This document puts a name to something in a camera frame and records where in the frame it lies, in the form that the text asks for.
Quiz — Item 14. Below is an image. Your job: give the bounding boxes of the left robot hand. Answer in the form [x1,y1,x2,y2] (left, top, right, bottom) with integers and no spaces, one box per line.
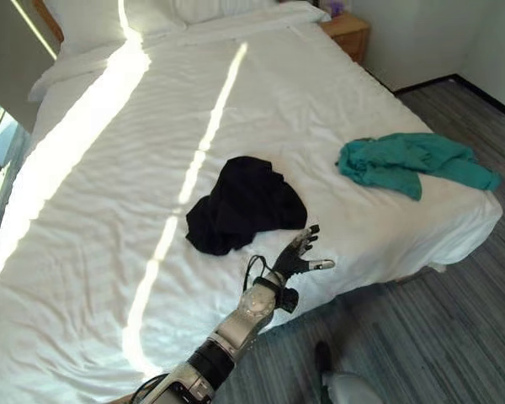
[272,225,336,279]

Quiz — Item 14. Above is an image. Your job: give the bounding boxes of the bed with white sheet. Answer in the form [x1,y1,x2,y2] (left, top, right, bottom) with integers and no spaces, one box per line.
[0,0,504,404]

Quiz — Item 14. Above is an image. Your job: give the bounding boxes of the black garment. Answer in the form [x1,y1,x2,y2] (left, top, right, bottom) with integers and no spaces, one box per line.
[185,156,309,257]

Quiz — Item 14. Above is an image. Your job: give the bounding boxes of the robot leg with dark foot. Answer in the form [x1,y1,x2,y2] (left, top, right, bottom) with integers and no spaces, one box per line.
[313,339,388,404]

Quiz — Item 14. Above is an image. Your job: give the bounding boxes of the teal green garment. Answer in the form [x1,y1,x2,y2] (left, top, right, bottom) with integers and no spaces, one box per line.
[335,132,502,202]

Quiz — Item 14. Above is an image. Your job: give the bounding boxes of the wooden nightstand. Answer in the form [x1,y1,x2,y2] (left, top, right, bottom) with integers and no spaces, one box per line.
[319,11,371,64]

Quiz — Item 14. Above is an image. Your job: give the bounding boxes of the white pillow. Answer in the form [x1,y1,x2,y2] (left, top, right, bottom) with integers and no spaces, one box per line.
[174,0,279,24]
[50,0,189,56]

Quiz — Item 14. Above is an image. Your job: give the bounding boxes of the wooden headboard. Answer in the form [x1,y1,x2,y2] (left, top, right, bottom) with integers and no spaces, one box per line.
[32,0,65,44]

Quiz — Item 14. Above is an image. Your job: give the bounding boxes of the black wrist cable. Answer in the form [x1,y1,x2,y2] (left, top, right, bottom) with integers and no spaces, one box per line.
[243,254,279,295]

